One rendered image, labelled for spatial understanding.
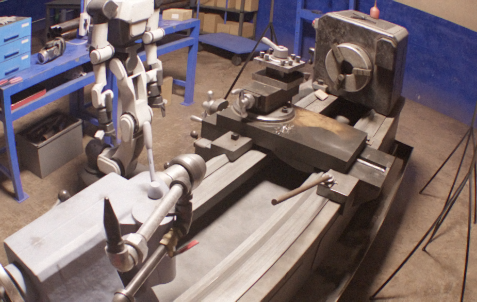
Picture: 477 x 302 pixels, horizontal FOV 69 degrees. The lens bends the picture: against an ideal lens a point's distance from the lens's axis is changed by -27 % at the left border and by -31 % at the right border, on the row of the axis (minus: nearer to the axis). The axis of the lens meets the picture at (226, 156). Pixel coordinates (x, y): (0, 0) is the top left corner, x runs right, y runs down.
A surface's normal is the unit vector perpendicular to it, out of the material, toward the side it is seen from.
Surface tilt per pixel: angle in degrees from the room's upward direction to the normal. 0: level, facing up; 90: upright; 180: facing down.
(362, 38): 90
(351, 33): 90
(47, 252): 0
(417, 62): 90
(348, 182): 0
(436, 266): 0
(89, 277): 76
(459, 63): 90
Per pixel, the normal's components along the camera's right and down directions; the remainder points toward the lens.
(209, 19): -0.51, 0.39
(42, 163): 0.86, 0.30
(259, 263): 0.07, -0.87
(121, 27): 0.24, 0.60
